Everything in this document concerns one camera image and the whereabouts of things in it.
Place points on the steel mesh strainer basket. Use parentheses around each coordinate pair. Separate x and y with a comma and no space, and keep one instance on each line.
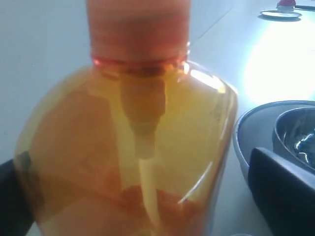
(254,129)

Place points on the red emergency stop button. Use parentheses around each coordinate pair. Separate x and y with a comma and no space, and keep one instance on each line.
(287,5)

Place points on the round metal plate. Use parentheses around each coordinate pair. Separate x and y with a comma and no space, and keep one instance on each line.
(281,14)

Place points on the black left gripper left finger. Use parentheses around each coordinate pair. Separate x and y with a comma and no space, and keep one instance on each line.
(15,216)

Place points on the orange pump soap bottle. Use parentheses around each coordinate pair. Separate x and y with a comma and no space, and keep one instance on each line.
(133,145)

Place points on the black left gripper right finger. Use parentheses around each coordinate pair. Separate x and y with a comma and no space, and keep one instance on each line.
(283,192)

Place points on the small stainless steel bowl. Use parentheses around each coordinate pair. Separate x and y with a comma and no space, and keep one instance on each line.
(294,137)

